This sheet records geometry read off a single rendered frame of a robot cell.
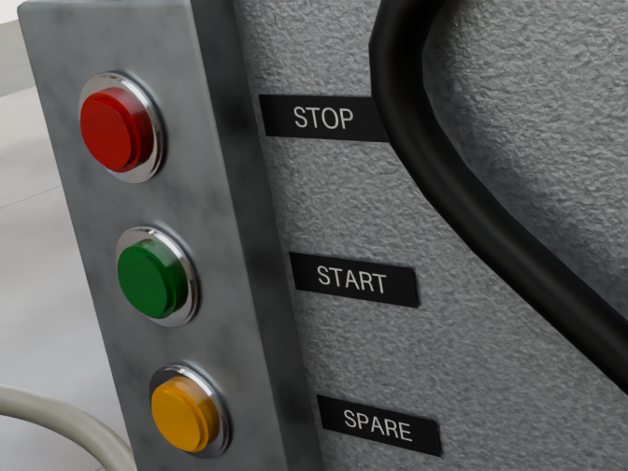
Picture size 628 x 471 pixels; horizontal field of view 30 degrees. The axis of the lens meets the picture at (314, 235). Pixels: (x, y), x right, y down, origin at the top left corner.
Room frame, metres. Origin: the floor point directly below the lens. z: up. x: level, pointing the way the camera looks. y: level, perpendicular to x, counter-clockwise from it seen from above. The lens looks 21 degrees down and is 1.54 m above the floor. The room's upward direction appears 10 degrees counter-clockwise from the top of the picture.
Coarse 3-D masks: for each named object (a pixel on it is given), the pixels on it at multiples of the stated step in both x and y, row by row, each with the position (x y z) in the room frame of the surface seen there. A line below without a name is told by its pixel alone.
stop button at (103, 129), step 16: (96, 96) 0.35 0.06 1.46; (112, 96) 0.35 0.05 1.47; (80, 112) 0.36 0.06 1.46; (96, 112) 0.35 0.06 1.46; (112, 112) 0.35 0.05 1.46; (128, 112) 0.35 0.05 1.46; (80, 128) 0.36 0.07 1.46; (96, 128) 0.35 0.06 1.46; (112, 128) 0.35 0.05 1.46; (128, 128) 0.34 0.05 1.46; (144, 128) 0.35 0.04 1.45; (96, 144) 0.35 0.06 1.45; (112, 144) 0.35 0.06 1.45; (128, 144) 0.35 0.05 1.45; (144, 144) 0.35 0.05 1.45; (112, 160) 0.35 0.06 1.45; (128, 160) 0.35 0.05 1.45
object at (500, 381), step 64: (256, 0) 0.34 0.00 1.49; (320, 0) 0.32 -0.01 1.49; (512, 0) 0.28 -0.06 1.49; (576, 0) 0.27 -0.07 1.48; (256, 64) 0.34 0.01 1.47; (320, 64) 0.33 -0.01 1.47; (448, 64) 0.30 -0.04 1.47; (512, 64) 0.29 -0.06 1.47; (576, 64) 0.27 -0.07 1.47; (448, 128) 0.30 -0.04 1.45; (512, 128) 0.29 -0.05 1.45; (576, 128) 0.27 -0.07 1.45; (320, 192) 0.33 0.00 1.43; (384, 192) 0.32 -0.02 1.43; (512, 192) 0.29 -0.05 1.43; (576, 192) 0.28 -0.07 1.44; (384, 256) 0.32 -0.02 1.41; (448, 256) 0.30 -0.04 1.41; (576, 256) 0.28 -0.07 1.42; (320, 320) 0.34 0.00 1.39; (384, 320) 0.32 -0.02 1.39; (448, 320) 0.31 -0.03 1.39; (512, 320) 0.29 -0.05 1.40; (320, 384) 0.34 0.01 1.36; (384, 384) 0.32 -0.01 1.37; (448, 384) 0.31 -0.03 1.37; (512, 384) 0.29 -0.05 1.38; (576, 384) 0.28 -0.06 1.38; (384, 448) 0.33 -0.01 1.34; (448, 448) 0.31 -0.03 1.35; (512, 448) 0.29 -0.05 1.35; (576, 448) 0.28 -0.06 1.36
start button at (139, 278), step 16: (128, 256) 0.35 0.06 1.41; (144, 256) 0.35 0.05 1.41; (160, 256) 0.35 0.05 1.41; (128, 272) 0.35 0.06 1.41; (144, 272) 0.35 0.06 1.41; (160, 272) 0.35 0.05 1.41; (176, 272) 0.35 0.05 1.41; (128, 288) 0.36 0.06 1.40; (144, 288) 0.35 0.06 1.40; (160, 288) 0.35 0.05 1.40; (176, 288) 0.35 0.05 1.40; (144, 304) 0.35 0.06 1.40; (160, 304) 0.35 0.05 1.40; (176, 304) 0.35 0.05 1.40
